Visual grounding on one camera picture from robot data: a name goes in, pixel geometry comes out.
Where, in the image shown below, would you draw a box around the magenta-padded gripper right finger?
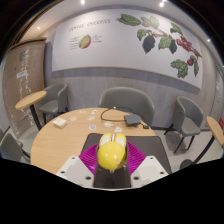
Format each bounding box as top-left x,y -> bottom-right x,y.
112,141 -> 170,190

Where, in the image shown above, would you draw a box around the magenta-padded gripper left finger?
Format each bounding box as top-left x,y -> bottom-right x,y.
55,142 -> 114,190

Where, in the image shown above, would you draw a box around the yellow computer mouse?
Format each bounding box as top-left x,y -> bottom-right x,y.
96,132 -> 129,172

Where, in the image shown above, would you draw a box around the small white box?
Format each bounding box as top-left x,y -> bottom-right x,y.
52,117 -> 68,130

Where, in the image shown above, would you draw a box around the black power adapter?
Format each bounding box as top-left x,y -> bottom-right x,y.
123,113 -> 142,127

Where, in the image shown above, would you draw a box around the grey armchair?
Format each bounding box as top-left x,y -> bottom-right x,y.
37,82 -> 70,125
163,95 -> 205,155
0,128 -> 32,164
98,86 -> 156,128

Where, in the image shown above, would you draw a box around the small round wooden table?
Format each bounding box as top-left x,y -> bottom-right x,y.
179,115 -> 224,171
14,90 -> 48,132

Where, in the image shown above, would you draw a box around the ceiling lights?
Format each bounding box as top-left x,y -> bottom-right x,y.
35,0 -> 212,43

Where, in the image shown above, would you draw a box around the black cable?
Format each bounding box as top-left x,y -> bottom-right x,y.
100,106 -> 135,123

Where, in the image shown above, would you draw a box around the brown printed wall panel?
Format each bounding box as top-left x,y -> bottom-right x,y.
1,39 -> 47,138

